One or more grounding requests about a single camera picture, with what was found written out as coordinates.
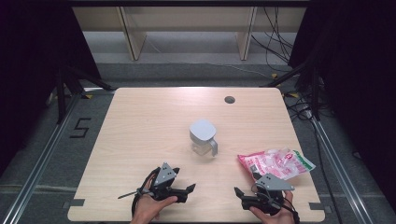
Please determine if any dark curtain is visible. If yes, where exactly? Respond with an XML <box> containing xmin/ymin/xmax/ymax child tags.
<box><xmin>289</xmin><ymin>0</ymin><xmax>396</xmax><ymax>206</ymax></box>
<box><xmin>0</xmin><ymin>0</ymin><xmax>102</xmax><ymax>176</ymax></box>

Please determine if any tangle of floor cables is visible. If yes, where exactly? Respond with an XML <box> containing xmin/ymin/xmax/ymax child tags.
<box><xmin>283</xmin><ymin>91</ymin><xmax>316</xmax><ymax>123</ymax></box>

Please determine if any person's left hand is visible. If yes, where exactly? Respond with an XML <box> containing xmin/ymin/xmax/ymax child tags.
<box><xmin>130</xmin><ymin>176</ymin><xmax>178</xmax><ymax>224</ymax></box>

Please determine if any clear jar with white lid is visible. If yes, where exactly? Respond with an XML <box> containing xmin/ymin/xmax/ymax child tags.
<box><xmin>189</xmin><ymin>119</ymin><xmax>219</xmax><ymax>158</ymax></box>

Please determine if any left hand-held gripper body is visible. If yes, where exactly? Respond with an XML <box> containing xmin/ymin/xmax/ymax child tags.
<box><xmin>149</xmin><ymin>161</ymin><xmax>189</xmax><ymax>203</ymax></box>

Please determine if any light wooden shelf unit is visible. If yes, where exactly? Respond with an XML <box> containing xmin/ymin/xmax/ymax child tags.
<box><xmin>72</xmin><ymin>6</ymin><xmax>307</xmax><ymax>62</ymax></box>

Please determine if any black cable tie tail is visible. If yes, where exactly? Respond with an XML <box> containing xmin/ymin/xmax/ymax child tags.
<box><xmin>117</xmin><ymin>189</ymin><xmax>148</xmax><ymax>201</ymax></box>

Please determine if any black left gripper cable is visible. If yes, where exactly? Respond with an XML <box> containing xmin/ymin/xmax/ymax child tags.
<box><xmin>131</xmin><ymin>167</ymin><xmax>162</xmax><ymax>218</ymax></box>

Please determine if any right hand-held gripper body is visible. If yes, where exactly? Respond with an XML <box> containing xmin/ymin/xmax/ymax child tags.
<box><xmin>241</xmin><ymin>173</ymin><xmax>295</xmax><ymax>217</ymax></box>

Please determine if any pink plastic bag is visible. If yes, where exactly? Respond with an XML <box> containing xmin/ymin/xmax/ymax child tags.
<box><xmin>237</xmin><ymin>147</ymin><xmax>317</xmax><ymax>181</ymax></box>

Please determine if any aluminium floor rail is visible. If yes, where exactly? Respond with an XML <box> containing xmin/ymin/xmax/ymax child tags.
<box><xmin>0</xmin><ymin>92</ymin><xmax>82</xmax><ymax>224</ymax></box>
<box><xmin>310</xmin><ymin>117</ymin><xmax>375</xmax><ymax>224</ymax></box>

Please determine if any bundle of black cables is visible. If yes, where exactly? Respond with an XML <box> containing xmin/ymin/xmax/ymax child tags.
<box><xmin>249</xmin><ymin>7</ymin><xmax>295</xmax><ymax>73</ymax></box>

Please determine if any black metal stand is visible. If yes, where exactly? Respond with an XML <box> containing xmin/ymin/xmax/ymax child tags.
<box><xmin>55</xmin><ymin>65</ymin><xmax>117</xmax><ymax>125</ymax></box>
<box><xmin>261</xmin><ymin>58</ymin><xmax>322</xmax><ymax>121</ymax></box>

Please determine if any person's right hand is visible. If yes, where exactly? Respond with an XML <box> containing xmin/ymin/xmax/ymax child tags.
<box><xmin>248</xmin><ymin>190</ymin><xmax>295</xmax><ymax>224</ymax></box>

